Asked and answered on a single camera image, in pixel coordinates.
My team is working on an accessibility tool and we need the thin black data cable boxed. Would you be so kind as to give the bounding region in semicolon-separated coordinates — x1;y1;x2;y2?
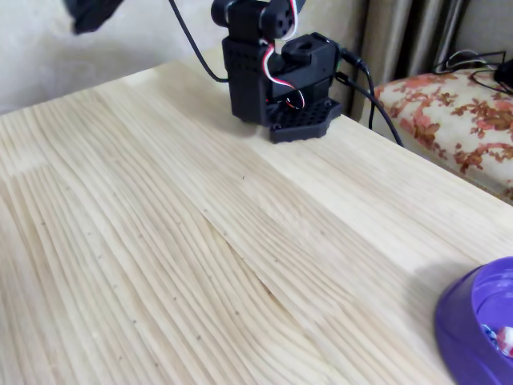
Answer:
334;71;405;148

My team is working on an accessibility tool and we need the red white blue candy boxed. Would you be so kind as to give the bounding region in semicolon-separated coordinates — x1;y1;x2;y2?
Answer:
480;322;513;359

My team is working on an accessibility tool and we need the tangle of dark cables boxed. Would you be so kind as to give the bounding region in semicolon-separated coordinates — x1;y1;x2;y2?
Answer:
434;50;508;87

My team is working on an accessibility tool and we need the beige curtain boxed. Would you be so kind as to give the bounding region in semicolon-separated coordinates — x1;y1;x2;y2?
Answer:
346;0;472;129

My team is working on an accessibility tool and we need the black robot arm with base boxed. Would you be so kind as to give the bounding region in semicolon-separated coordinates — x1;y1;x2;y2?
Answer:
210;0;344;144

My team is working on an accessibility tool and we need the thick black power cable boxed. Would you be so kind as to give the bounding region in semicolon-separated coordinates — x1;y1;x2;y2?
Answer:
338;47;378;132

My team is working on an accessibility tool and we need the purple plastic bowl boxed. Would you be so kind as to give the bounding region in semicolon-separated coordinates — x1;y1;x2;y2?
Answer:
434;256;513;385

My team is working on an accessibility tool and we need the floral upholstered seat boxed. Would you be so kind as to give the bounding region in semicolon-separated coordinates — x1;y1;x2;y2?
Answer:
374;71;513;204

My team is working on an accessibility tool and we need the small black object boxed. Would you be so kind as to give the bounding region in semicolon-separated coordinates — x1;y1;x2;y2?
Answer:
493;59;513;97

